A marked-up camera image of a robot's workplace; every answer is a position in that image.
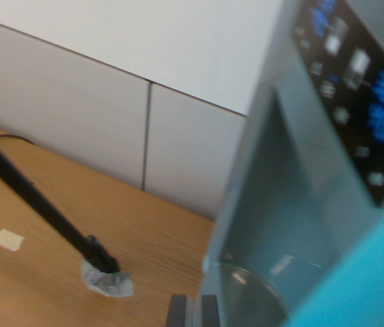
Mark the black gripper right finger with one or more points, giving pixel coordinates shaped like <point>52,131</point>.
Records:
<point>210,313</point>

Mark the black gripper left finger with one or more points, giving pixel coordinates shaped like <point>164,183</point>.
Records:
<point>177,313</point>

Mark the round water dispenser base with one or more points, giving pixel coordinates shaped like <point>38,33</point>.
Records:
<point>246,299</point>

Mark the beige masking tape piece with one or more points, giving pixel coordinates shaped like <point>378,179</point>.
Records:
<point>6,240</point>

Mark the black tripod pole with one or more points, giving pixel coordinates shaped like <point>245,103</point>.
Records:
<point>25,190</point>

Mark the black temperature display panel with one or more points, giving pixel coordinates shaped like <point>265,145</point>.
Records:
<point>348,112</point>

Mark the gray duct tape wad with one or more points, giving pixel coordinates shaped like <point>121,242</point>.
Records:
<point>110,284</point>

